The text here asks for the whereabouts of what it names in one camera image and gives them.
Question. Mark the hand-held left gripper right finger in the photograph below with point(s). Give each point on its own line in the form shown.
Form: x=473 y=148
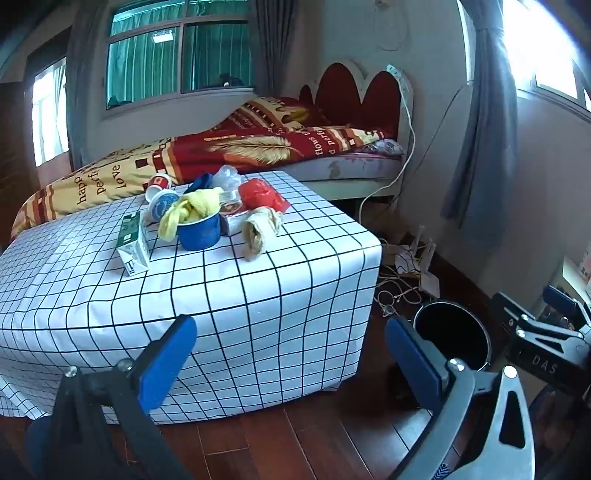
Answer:
x=415 y=364

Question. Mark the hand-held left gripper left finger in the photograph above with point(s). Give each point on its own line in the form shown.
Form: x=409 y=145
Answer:
x=168 y=362

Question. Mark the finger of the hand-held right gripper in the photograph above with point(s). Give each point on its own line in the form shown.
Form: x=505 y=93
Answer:
x=563 y=300
x=510 y=309

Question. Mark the black trash bin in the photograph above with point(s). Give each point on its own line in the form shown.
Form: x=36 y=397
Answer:
x=450 y=327

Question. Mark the green white milk carton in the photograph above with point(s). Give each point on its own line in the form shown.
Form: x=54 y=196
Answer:
x=134 y=244

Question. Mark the blue cup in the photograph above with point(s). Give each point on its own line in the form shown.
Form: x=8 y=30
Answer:
x=198 y=235

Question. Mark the white red small box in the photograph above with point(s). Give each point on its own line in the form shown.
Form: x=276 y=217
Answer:
x=233 y=224

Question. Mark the beige cloth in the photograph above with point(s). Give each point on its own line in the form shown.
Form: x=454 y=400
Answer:
x=258 y=230

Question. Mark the yellow cloth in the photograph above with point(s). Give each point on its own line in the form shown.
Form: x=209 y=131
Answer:
x=203 y=203

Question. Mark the round plastic container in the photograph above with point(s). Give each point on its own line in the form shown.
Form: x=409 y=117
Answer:
x=232 y=205

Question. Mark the red paper cup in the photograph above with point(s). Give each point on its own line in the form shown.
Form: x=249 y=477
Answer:
x=158 y=183

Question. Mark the blue cloth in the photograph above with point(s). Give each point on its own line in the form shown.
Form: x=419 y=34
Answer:
x=201 y=182

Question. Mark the red plastic bag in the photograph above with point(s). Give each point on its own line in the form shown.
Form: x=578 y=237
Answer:
x=261 y=196

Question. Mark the clear plastic bag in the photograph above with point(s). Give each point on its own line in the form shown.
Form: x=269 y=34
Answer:
x=227 y=177

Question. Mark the white router with antennas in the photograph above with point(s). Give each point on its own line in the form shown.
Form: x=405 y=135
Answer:
x=429 y=284

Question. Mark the white modem box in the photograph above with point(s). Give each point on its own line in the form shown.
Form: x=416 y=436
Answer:
x=408 y=258

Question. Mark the person's blue trouser leg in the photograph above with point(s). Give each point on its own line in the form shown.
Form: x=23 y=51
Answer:
x=39 y=443

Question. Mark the grey curtain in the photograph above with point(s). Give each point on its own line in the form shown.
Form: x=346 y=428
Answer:
x=485 y=138
x=272 y=46
x=85 y=69

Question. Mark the floral pillow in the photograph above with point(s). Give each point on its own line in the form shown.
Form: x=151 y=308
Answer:
x=385 y=146

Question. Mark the lilac mattress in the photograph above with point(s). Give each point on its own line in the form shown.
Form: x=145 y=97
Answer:
x=341 y=166

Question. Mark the bed with red blanket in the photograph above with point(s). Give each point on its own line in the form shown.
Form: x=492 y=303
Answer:
x=207 y=152

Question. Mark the white power strip on headboard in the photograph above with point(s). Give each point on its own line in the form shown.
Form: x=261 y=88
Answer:
x=400 y=81

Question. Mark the bright window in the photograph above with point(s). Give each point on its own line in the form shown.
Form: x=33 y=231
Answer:
x=554 y=46

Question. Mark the red white headboard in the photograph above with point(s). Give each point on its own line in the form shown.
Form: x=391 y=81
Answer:
x=341 y=97

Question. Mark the narrow window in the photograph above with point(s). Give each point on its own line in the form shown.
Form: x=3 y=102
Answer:
x=48 y=115

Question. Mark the large sliding window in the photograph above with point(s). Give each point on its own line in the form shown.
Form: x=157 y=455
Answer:
x=180 y=50

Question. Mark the white bed frame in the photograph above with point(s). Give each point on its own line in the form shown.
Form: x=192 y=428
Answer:
x=360 y=188

